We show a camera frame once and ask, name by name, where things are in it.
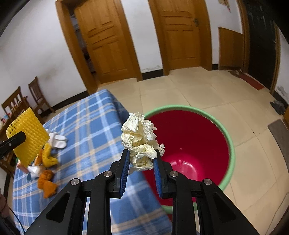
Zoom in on yellow foam fruit net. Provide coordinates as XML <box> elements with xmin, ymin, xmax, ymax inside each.
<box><xmin>6</xmin><ymin>108</ymin><xmax>50</xmax><ymax>167</ymax></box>

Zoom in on cream paper ball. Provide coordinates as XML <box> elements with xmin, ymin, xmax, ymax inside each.
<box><xmin>121</xmin><ymin>113</ymin><xmax>165</xmax><ymax>174</ymax></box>

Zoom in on person's left hand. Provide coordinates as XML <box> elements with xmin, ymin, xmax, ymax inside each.
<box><xmin>0</xmin><ymin>194</ymin><xmax>9</xmax><ymax>218</ymax></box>

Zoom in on wooden chair near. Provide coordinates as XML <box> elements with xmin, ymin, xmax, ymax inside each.
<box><xmin>1</xmin><ymin>86</ymin><xmax>45</xmax><ymax>124</ymax></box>

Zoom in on wooden chair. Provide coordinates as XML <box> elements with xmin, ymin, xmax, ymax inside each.
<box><xmin>1</xmin><ymin>86</ymin><xmax>45</xmax><ymax>124</ymax></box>
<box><xmin>28</xmin><ymin>76</ymin><xmax>55</xmax><ymax>114</ymax></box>

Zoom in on red bin with green rim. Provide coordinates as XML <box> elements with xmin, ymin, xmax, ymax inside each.
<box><xmin>141</xmin><ymin>104</ymin><xmax>236</xmax><ymax>221</ymax></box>

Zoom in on blue plaid tablecloth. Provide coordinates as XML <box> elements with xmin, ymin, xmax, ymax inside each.
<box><xmin>12</xmin><ymin>90</ymin><xmax>171</xmax><ymax>234</ymax></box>

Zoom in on wooden chair far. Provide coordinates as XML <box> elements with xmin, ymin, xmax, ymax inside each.
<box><xmin>28</xmin><ymin>76</ymin><xmax>55</xmax><ymax>114</ymax></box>

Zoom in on grey floor mat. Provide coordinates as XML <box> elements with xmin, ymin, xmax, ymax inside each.
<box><xmin>268</xmin><ymin>119</ymin><xmax>289</xmax><ymax>168</ymax></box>

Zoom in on red door mat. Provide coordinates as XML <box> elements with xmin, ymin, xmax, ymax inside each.
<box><xmin>239</xmin><ymin>73</ymin><xmax>264</xmax><ymax>90</ymax></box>

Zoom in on dark slippers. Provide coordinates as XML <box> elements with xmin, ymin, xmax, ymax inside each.
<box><xmin>270</xmin><ymin>100</ymin><xmax>286</xmax><ymax>115</ymax></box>

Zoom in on left wooden door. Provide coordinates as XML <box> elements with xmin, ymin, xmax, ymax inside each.
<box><xmin>55</xmin><ymin>1</ymin><xmax>143</xmax><ymax>94</ymax></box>

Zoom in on wooden door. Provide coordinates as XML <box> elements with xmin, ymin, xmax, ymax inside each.
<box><xmin>55</xmin><ymin>1</ymin><xmax>143</xmax><ymax>94</ymax></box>
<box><xmin>148</xmin><ymin>1</ymin><xmax>212</xmax><ymax>75</ymax></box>

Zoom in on right wooden door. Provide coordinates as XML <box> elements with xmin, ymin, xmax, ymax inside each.
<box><xmin>148</xmin><ymin>1</ymin><xmax>212</xmax><ymax>75</ymax></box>

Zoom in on low wooden panel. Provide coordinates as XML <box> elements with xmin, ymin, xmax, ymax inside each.
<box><xmin>219</xmin><ymin>27</ymin><xmax>243</xmax><ymax>70</ymax></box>

